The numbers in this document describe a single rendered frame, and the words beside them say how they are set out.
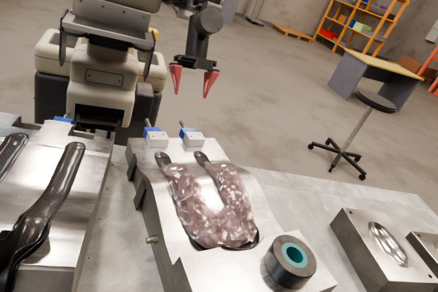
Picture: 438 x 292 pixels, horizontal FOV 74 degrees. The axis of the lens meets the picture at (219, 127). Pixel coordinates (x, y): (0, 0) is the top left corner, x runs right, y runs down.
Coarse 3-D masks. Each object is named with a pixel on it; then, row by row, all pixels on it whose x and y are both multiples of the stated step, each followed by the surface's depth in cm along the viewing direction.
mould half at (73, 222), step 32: (0, 128) 59; (64, 128) 65; (32, 160) 55; (96, 160) 60; (0, 192) 47; (32, 192) 49; (96, 192) 54; (0, 224) 39; (64, 224) 42; (32, 256) 36; (64, 256) 38; (32, 288) 37; (64, 288) 38
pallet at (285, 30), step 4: (272, 24) 897; (276, 24) 911; (276, 28) 893; (280, 28) 866; (284, 28) 897; (288, 28) 921; (280, 32) 872; (284, 32) 854; (288, 32) 850; (292, 32) 875; (296, 32) 903; (300, 32) 941; (296, 36) 875; (300, 36) 871; (304, 36) 878; (308, 36) 905; (308, 40) 891
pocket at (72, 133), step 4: (72, 128) 67; (68, 132) 65; (72, 132) 68; (76, 132) 68; (80, 132) 68; (84, 132) 68; (88, 132) 69; (72, 136) 68; (76, 136) 68; (80, 136) 68; (84, 136) 69; (88, 136) 69; (92, 136) 69
